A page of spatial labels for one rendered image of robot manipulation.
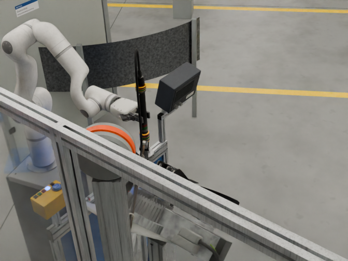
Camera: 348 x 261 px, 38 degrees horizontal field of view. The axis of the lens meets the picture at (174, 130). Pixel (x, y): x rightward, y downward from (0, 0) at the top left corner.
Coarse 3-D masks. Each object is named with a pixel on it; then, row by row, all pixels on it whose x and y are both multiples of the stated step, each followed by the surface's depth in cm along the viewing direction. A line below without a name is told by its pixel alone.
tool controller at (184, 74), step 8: (184, 64) 300; (176, 72) 294; (184, 72) 295; (192, 72) 296; (160, 80) 287; (168, 80) 288; (176, 80) 289; (184, 80) 290; (192, 80) 296; (160, 88) 290; (168, 88) 286; (176, 88) 285; (184, 88) 293; (192, 88) 302; (160, 96) 293; (168, 96) 289; (176, 96) 290; (184, 96) 300; (160, 104) 297; (168, 104) 292; (176, 104) 297; (168, 112) 296
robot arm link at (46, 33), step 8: (24, 24) 230; (32, 24) 230; (40, 24) 219; (48, 24) 219; (40, 32) 218; (48, 32) 218; (56, 32) 219; (40, 40) 220; (48, 40) 219; (56, 40) 219; (64, 40) 221; (48, 48) 221; (56, 48) 219; (64, 48) 220
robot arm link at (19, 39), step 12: (12, 36) 222; (24, 36) 226; (12, 48) 222; (24, 48) 227; (12, 60) 233; (24, 60) 230; (24, 72) 237; (36, 72) 242; (24, 84) 241; (36, 84) 246; (24, 96) 244
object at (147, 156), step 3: (147, 141) 222; (144, 144) 220; (147, 144) 221; (147, 147) 221; (144, 150) 222; (147, 150) 222; (150, 150) 230; (138, 153) 229; (144, 153) 225; (147, 153) 225; (150, 153) 229; (153, 153) 229; (144, 156) 226; (147, 156) 226; (150, 156) 227
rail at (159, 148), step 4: (156, 144) 304; (160, 144) 303; (164, 144) 306; (152, 148) 301; (156, 148) 301; (160, 148) 305; (164, 148) 307; (156, 152) 302; (160, 152) 305; (164, 152) 309; (156, 156) 303; (160, 156) 307; (148, 160) 298; (152, 160) 302
